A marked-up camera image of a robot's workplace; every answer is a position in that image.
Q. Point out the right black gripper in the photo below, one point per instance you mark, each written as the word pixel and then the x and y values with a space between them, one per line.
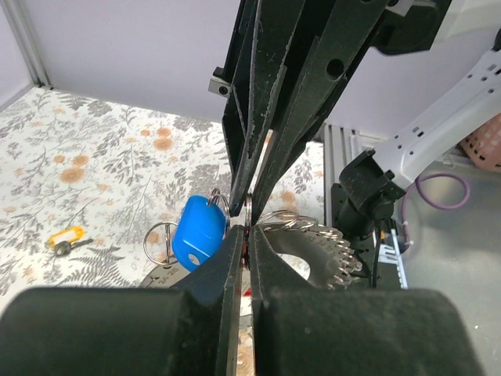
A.
pixel 287 64

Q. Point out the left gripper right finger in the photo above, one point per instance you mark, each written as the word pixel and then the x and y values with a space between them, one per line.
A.
pixel 287 338

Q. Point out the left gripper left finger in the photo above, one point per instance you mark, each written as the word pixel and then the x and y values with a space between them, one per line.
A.
pixel 205 321

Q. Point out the blue key tag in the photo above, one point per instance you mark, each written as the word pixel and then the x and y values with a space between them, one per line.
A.
pixel 199 233

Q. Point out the yellow key tag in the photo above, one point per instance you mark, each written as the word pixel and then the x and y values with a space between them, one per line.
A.
pixel 64 242

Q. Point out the red key tag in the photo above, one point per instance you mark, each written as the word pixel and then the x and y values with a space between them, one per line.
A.
pixel 246 274

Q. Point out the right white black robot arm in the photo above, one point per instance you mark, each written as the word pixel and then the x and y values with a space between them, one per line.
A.
pixel 377 178

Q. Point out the pink perforated basket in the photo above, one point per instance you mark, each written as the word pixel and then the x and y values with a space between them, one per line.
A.
pixel 482 146

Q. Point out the left aluminium frame post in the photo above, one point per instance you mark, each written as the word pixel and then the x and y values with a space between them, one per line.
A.
pixel 21 26

